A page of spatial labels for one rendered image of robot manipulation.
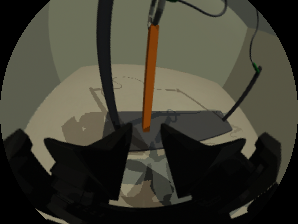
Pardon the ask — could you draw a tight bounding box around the orange handle with grey loop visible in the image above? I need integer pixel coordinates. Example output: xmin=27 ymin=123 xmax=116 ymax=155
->
xmin=141 ymin=0 xmax=166 ymax=132

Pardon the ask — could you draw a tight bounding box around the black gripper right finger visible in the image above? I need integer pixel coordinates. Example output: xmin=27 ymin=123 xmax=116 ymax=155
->
xmin=161 ymin=124 xmax=246 ymax=198

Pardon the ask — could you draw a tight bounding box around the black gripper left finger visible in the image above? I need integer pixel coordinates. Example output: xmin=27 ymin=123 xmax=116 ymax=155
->
xmin=44 ymin=123 xmax=133 ymax=201

